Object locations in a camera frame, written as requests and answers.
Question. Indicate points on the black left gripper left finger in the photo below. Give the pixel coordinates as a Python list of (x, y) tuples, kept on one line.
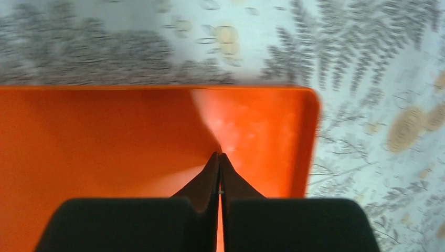
[(186, 221)]

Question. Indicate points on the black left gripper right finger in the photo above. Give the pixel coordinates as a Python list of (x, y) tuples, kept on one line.
[(253, 222)]

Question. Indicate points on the orange tin lid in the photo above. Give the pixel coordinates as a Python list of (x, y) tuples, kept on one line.
[(62, 142)]

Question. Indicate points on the floral patterned tablecloth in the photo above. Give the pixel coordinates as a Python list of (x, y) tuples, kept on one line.
[(378, 67)]

